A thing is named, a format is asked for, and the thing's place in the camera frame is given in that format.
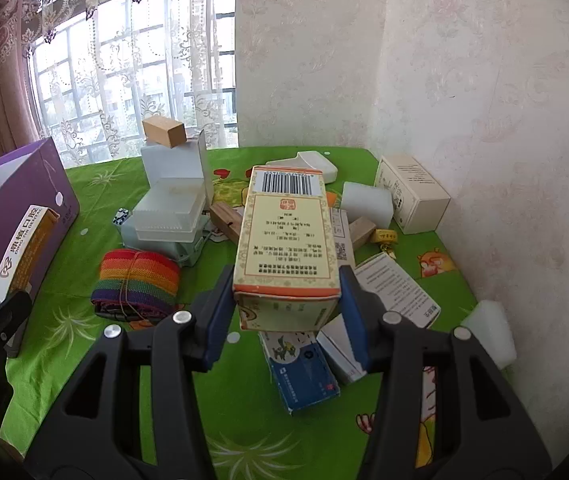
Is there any window with metal grille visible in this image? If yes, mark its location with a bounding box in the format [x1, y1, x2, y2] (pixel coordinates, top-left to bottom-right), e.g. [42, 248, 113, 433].
[29, 0, 239, 166]

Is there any plain white small box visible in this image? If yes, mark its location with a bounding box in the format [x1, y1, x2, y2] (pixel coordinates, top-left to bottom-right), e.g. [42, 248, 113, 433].
[315, 310, 368, 385]

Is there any white foam block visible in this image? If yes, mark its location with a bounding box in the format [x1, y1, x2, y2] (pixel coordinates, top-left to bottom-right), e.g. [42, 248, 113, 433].
[340, 181, 396, 231]
[459, 299, 518, 369]

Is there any green cloth covered desktop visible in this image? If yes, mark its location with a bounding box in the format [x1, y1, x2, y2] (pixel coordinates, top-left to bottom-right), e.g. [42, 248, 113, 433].
[4, 146, 485, 480]

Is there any open frosted plastic case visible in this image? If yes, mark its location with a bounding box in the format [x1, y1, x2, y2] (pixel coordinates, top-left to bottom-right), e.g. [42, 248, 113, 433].
[140, 129, 214, 206]

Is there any long grained wooden block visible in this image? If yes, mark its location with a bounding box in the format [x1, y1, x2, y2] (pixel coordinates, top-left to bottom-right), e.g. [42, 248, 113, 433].
[208, 203, 244, 242]

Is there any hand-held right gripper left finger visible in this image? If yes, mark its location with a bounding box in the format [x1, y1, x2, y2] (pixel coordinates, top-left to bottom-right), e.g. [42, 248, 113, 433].
[23, 264, 239, 480]

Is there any white box with text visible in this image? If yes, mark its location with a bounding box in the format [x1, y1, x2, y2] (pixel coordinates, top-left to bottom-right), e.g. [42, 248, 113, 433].
[353, 252, 442, 330]

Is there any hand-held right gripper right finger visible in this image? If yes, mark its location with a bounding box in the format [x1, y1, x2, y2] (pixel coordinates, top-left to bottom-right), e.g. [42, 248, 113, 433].
[338, 264, 554, 480]

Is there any orange white toothpaste box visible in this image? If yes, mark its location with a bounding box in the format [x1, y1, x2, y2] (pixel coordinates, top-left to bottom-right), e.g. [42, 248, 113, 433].
[0, 205, 60, 303]

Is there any frosted plastic box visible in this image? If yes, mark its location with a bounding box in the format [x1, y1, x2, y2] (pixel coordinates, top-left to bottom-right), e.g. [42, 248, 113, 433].
[132, 177, 208, 246]

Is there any white box with square code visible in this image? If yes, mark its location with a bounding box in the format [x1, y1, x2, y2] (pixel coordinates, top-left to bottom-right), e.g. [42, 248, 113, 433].
[328, 207, 357, 267]

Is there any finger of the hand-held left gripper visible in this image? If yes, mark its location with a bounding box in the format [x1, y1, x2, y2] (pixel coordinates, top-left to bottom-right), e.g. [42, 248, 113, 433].
[6, 311, 30, 359]
[0, 290, 33, 342]

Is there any white plastic soap dish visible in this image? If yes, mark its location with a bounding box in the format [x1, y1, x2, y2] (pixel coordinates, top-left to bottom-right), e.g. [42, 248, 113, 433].
[265, 150, 340, 185]

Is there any pale wooden block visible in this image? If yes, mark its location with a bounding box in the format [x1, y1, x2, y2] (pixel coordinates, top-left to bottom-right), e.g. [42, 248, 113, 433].
[347, 216, 378, 251]

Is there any purple cardboard box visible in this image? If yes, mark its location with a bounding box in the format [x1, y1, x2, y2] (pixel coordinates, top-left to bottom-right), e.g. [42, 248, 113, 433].
[0, 136, 81, 311]

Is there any beige medicine box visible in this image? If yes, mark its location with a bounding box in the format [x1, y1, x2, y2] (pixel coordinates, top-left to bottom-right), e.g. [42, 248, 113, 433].
[233, 165, 343, 332]

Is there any rainbow striped strap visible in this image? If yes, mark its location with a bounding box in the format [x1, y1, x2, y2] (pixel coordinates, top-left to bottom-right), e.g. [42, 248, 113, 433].
[89, 249, 182, 322]

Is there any small light wooden block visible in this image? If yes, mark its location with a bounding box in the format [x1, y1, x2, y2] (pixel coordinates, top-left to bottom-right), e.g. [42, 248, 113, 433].
[142, 115, 187, 149]

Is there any white cardboard box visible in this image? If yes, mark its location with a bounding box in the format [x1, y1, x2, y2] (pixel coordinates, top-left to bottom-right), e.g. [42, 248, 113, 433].
[374, 154, 451, 235]

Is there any blue white medicine box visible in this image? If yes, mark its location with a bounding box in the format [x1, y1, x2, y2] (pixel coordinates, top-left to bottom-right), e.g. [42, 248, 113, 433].
[258, 330, 341, 417]

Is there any white lace curtain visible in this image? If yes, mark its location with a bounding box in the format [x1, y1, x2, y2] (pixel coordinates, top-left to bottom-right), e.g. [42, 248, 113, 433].
[19, 0, 238, 168]

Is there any gold charm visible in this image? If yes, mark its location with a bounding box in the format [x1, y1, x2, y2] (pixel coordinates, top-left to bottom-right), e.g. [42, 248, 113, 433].
[369, 228, 398, 262]

